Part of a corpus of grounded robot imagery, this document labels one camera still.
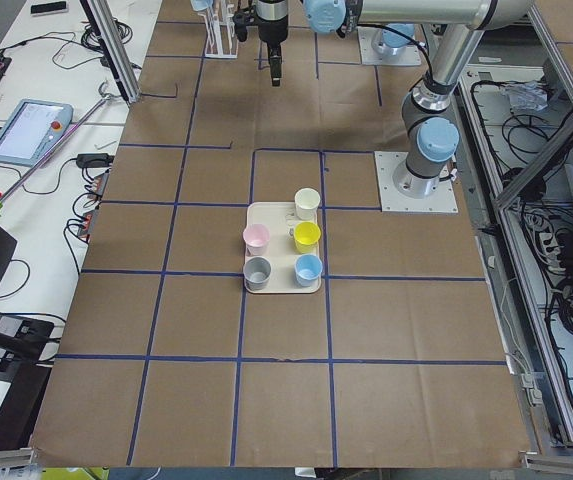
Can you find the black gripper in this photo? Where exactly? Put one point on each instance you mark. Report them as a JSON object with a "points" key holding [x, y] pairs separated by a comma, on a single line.
{"points": [[272, 26]]}

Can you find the light blue plastic cup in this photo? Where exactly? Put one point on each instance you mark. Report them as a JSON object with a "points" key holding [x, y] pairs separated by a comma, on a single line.
{"points": [[308, 269], [201, 6]]}

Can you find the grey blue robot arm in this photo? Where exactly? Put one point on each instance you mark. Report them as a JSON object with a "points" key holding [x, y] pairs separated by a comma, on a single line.
{"points": [[433, 138]]}

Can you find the cream white plastic cup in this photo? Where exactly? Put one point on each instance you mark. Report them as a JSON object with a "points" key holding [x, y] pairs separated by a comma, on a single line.
{"points": [[307, 201]]}

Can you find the pink plastic cup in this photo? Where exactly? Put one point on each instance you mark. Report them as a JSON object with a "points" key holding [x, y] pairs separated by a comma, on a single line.
{"points": [[256, 237]]}

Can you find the yellow plastic cup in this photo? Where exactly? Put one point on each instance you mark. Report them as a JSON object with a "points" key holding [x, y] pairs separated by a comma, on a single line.
{"points": [[306, 236]]}

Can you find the grey plastic cup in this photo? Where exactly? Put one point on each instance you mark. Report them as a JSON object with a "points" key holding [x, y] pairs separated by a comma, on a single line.
{"points": [[256, 271]]}

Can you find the cream tray with rabbit drawing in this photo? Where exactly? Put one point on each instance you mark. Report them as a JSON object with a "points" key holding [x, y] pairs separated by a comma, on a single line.
{"points": [[280, 219]]}

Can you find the blue teach pendant tablet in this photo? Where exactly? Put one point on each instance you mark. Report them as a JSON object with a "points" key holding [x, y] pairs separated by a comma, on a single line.
{"points": [[32, 129]]}

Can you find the long metal reach pole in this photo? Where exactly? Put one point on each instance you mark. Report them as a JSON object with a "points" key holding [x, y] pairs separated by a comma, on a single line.
{"points": [[105, 97]]}

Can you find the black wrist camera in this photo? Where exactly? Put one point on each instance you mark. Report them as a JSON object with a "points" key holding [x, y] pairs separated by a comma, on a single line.
{"points": [[243, 19]]}

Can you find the white wire cup rack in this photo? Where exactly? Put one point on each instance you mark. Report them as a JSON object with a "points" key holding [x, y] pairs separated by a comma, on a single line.
{"points": [[221, 42]]}

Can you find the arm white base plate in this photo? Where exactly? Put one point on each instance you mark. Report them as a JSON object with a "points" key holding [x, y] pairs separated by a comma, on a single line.
{"points": [[402, 192], [381, 47]]}

